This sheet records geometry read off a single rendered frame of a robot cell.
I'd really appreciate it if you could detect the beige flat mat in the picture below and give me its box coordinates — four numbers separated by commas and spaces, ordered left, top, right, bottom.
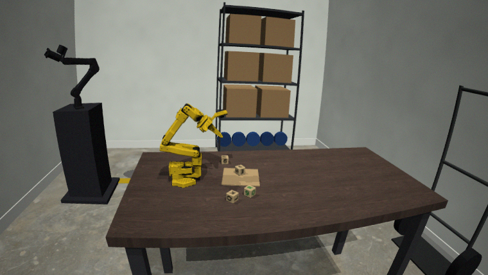
222, 168, 260, 186

